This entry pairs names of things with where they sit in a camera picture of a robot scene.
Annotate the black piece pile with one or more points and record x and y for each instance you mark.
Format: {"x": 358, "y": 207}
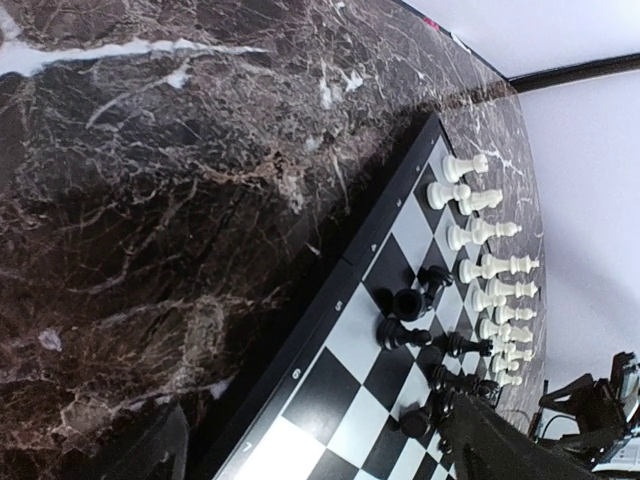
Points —
{"x": 410, "y": 304}

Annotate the white bishop f-file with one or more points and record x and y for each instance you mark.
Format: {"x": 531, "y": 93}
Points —
{"x": 482, "y": 231}

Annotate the white rook h-file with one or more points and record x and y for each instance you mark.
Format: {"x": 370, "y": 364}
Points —
{"x": 455, "y": 168}

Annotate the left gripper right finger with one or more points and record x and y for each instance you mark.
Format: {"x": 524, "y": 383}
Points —
{"x": 486, "y": 446}

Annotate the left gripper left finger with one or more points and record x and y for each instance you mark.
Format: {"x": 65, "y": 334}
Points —
{"x": 164, "y": 439}

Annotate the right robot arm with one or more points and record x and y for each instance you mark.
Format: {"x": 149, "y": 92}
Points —
{"x": 606, "y": 412}

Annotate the white king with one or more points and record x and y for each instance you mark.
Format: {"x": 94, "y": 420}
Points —
{"x": 492, "y": 266}

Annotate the white knight g-file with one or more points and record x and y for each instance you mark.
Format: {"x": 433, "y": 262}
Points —
{"x": 480, "y": 200}

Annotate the right black frame post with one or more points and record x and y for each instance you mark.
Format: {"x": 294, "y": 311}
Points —
{"x": 575, "y": 72}

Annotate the black white chessboard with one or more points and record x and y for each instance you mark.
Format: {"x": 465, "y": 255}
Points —
{"x": 342, "y": 390}

